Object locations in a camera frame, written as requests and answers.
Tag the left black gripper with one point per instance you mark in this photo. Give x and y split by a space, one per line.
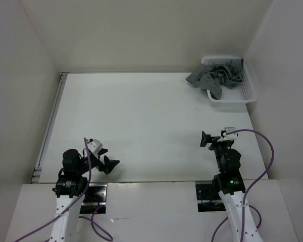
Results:
108 165

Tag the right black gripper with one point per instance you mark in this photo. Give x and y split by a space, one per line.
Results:
214 140

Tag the grey shorts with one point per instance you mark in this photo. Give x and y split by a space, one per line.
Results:
212 76

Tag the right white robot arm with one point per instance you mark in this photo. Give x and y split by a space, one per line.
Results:
229 185

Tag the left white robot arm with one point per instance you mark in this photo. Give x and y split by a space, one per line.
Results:
71 189

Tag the white plastic basket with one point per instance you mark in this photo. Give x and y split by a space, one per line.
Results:
244 93

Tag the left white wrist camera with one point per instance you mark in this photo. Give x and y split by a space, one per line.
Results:
94 146

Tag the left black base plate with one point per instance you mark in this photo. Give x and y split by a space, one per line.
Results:
95 200

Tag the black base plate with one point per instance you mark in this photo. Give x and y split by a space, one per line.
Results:
95 200
208 199

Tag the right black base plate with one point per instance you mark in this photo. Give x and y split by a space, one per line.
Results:
208 199

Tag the aluminium table edge rail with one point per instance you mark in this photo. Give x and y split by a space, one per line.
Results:
49 128

